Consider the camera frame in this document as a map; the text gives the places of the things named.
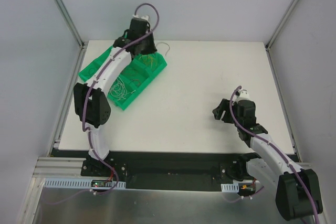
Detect aluminium frame post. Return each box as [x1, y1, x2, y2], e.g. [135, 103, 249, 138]
[54, 0, 85, 48]
[265, 0, 301, 51]

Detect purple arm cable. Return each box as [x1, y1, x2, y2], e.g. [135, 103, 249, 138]
[229, 85, 323, 224]
[82, 3, 161, 196]

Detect left white cable duct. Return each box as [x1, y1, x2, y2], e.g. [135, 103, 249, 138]
[44, 178, 126, 190]

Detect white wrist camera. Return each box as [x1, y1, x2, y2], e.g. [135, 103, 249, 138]
[235, 89, 250, 102]
[133, 14, 150, 22]

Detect aluminium frame rail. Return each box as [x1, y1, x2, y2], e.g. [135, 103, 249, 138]
[33, 157, 85, 177]

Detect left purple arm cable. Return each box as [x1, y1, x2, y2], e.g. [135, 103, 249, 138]
[82, 3, 161, 196]

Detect left aluminium frame post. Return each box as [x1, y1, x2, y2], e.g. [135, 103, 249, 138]
[54, 0, 85, 48]

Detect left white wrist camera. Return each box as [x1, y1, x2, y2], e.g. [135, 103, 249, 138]
[133, 14, 150, 22]

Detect white cable duct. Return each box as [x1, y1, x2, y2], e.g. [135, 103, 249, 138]
[220, 183, 239, 193]
[44, 178, 126, 190]

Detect right aluminium frame post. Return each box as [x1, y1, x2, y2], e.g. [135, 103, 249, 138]
[265, 0, 301, 51]

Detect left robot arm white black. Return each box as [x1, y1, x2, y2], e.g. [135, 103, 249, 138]
[73, 15, 156, 176]

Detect right white cable duct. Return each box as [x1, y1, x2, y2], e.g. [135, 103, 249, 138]
[220, 183, 239, 193]

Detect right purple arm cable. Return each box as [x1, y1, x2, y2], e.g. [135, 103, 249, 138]
[229, 85, 323, 224]

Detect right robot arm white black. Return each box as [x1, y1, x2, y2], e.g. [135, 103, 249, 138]
[212, 98, 323, 223]

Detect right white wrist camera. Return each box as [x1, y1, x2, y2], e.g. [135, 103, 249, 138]
[235, 89, 250, 102]

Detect white wire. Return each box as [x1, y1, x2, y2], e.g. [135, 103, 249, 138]
[108, 77, 136, 101]

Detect green compartment tray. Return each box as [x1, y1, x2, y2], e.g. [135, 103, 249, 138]
[74, 47, 167, 110]

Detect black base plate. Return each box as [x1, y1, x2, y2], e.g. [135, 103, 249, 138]
[51, 150, 256, 191]

